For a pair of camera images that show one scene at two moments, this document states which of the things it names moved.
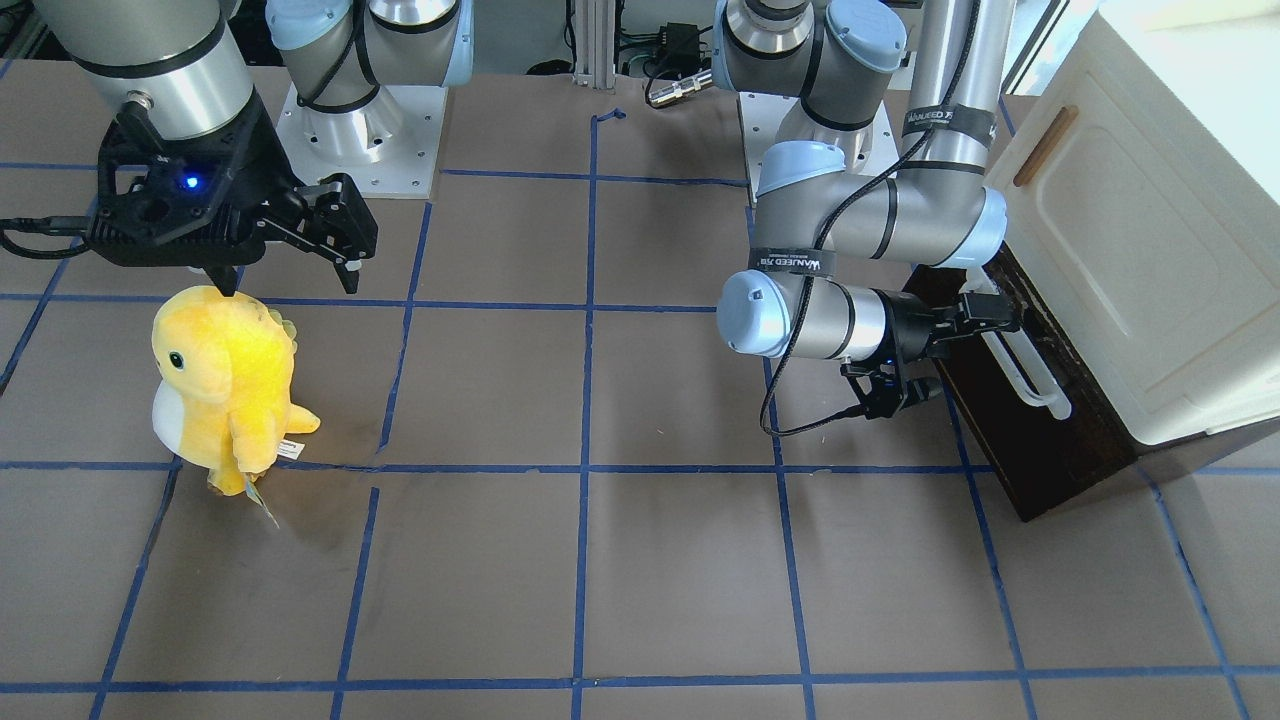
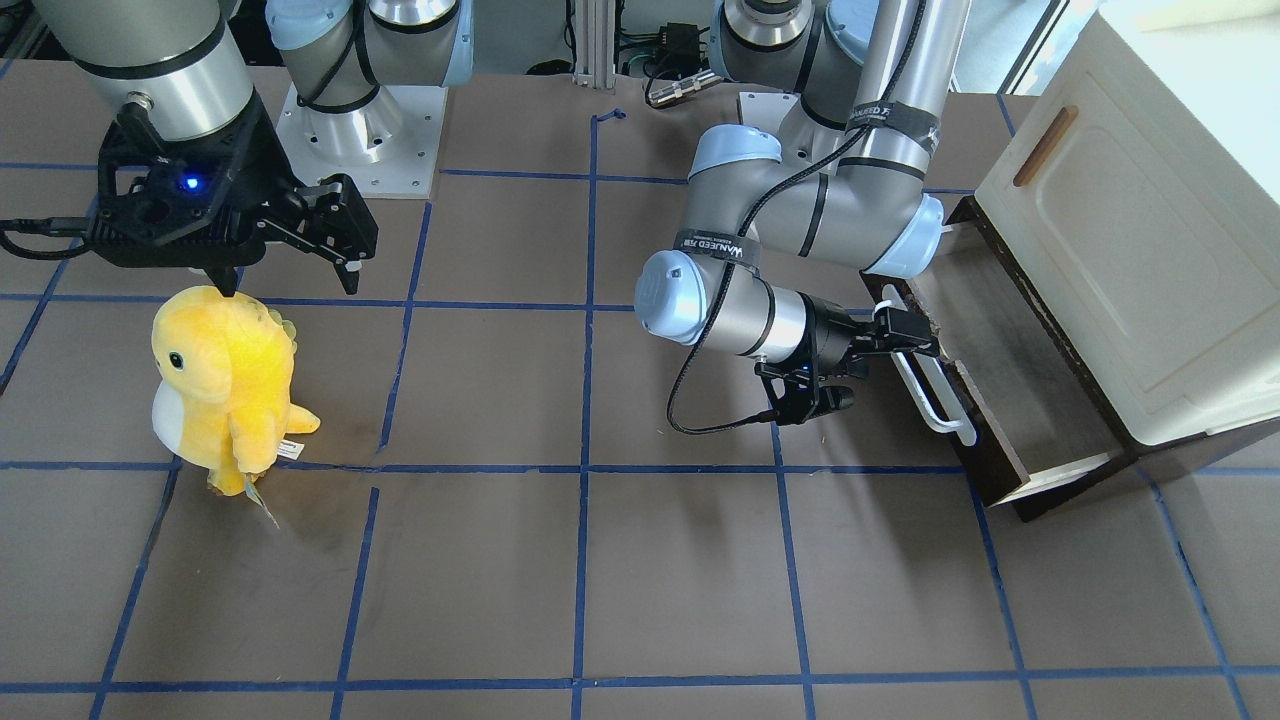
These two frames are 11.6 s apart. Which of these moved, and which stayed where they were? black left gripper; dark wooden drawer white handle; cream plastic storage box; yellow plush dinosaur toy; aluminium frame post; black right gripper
Moved: dark wooden drawer white handle; black left gripper
Stayed: yellow plush dinosaur toy; aluminium frame post; black right gripper; cream plastic storage box
